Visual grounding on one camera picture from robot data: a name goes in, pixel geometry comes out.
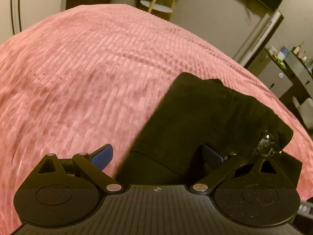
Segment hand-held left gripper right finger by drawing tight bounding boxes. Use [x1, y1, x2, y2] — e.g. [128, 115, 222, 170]
[192, 144, 285, 196]

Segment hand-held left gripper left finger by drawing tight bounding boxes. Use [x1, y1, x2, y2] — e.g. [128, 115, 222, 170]
[31, 144, 124, 195]

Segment black pants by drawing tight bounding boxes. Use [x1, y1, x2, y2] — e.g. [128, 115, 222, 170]
[115, 72, 294, 185]

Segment grey drawer cabinet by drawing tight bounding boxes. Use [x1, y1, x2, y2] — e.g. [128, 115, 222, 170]
[258, 48, 294, 99]

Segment grey vanity dresser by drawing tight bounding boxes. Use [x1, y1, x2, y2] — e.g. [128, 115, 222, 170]
[286, 51, 313, 103]

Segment green leafy item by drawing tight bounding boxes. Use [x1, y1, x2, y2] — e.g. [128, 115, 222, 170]
[275, 56, 287, 69]

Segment pink ribbed blanket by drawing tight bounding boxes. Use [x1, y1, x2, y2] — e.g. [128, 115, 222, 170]
[0, 4, 313, 235]

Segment blue box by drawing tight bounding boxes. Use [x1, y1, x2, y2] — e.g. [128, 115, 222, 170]
[277, 46, 290, 59]

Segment white cosmetic bottle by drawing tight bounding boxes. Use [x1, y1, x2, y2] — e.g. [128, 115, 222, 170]
[293, 42, 305, 56]

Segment white tower air conditioner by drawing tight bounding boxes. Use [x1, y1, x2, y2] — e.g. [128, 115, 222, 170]
[232, 10, 284, 67]

